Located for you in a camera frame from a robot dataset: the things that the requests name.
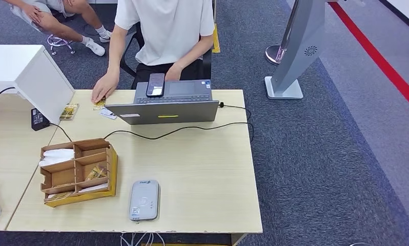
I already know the person's left hand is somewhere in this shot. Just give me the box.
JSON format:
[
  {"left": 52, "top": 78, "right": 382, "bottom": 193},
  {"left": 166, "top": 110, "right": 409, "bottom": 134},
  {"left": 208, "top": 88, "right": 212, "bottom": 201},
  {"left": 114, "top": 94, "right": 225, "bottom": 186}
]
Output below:
[{"left": 165, "top": 63, "right": 183, "bottom": 81}]

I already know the person's right hand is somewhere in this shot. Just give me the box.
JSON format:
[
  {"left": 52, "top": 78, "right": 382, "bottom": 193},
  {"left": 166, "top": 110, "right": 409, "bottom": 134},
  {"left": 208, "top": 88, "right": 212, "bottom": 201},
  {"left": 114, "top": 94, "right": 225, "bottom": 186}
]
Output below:
[{"left": 91, "top": 69, "right": 120, "bottom": 104}]

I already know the black smartphone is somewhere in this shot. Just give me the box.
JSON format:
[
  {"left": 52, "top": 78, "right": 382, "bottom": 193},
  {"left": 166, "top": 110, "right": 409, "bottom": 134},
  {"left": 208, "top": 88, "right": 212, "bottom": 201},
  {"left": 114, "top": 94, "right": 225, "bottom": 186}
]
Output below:
[{"left": 146, "top": 73, "right": 166, "bottom": 98}]

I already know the person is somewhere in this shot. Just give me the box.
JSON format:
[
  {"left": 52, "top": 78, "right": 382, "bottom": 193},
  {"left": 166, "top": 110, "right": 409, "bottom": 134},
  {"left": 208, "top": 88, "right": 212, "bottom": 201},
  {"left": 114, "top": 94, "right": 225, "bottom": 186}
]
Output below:
[
  {"left": 1, "top": 0, "right": 112, "bottom": 57},
  {"left": 91, "top": 0, "right": 215, "bottom": 104}
]

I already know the grey card reader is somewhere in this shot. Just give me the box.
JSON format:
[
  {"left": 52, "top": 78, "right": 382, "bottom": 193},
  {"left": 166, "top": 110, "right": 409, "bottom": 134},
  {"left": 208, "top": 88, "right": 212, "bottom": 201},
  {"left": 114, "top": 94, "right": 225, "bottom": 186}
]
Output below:
[{"left": 129, "top": 180, "right": 160, "bottom": 222}]

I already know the black office chair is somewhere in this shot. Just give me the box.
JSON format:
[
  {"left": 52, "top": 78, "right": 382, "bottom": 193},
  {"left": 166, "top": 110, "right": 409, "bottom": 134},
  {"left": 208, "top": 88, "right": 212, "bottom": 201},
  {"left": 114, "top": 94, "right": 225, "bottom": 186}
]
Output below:
[{"left": 119, "top": 22, "right": 213, "bottom": 82}]

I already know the grey laptop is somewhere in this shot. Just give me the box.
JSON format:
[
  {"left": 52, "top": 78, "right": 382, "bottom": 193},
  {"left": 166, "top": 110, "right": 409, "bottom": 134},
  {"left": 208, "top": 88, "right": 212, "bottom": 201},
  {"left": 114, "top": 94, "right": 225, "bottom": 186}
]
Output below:
[{"left": 105, "top": 79, "right": 220, "bottom": 126}]

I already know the chrome stool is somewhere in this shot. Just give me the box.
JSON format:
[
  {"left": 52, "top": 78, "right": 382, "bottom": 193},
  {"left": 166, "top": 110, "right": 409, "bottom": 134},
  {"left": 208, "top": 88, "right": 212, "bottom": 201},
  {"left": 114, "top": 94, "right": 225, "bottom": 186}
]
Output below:
[{"left": 47, "top": 34, "right": 76, "bottom": 56}]

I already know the black power adapter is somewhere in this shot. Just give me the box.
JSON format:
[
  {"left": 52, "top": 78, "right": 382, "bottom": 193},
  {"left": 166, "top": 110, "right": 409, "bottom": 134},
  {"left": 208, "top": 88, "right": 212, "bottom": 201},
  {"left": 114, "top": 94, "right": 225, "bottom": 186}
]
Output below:
[{"left": 30, "top": 108, "right": 51, "bottom": 132}]

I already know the wooden divided box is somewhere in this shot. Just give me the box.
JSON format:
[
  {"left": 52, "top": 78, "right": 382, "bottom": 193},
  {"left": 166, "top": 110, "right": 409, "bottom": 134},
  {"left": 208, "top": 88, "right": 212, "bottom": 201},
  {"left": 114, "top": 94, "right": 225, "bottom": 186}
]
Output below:
[{"left": 39, "top": 137, "right": 118, "bottom": 209}]

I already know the white tissue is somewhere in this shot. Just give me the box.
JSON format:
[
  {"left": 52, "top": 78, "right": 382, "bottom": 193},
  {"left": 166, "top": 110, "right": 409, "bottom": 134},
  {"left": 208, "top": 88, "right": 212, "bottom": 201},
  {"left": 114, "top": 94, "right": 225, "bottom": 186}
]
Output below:
[{"left": 38, "top": 149, "right": 75, "bottom": 168}]

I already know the chrome stanchion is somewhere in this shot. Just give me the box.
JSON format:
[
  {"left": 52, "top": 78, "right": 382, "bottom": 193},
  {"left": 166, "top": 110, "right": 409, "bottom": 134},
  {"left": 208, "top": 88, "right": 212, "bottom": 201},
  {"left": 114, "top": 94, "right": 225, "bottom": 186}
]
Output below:
[{"left": 264, "top": 0, "right": 298, "bottom": 66}]

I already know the grey kiosk stand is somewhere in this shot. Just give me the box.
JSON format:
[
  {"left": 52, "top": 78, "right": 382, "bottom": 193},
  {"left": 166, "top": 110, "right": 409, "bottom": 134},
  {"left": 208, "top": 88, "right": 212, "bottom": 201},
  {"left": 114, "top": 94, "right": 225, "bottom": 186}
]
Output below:
[{"left": 264, "top": 0, "right": 326, "bottom": 100}]

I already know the white platform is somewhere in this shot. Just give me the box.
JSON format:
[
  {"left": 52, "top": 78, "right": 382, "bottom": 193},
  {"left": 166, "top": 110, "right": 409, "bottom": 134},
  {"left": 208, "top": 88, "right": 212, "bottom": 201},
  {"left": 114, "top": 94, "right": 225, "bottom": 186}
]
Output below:
[{"left": 377, "top": 0, "right": 409, "bottom": 39}]

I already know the black laptop cable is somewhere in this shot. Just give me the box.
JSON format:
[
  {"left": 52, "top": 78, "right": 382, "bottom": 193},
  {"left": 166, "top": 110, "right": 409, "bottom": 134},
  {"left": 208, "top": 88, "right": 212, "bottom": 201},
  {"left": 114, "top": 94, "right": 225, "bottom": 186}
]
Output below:
[{"left": 49, "top": 101, "right": 254, "bottom": 144}]

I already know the thin black cable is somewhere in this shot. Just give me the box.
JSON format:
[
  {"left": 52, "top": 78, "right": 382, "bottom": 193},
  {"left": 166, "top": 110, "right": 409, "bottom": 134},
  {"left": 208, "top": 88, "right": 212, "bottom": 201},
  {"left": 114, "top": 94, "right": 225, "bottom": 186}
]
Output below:
[{"left": 0, "top": 87, "right": 16, "bottom": 103}]

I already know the white looped cable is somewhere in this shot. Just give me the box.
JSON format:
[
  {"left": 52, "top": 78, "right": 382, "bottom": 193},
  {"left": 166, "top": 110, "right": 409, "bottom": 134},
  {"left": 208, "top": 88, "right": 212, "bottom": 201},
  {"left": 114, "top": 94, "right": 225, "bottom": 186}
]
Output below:
[{"left": 119, "top": 232, "right": 165, "bottom": 246}]

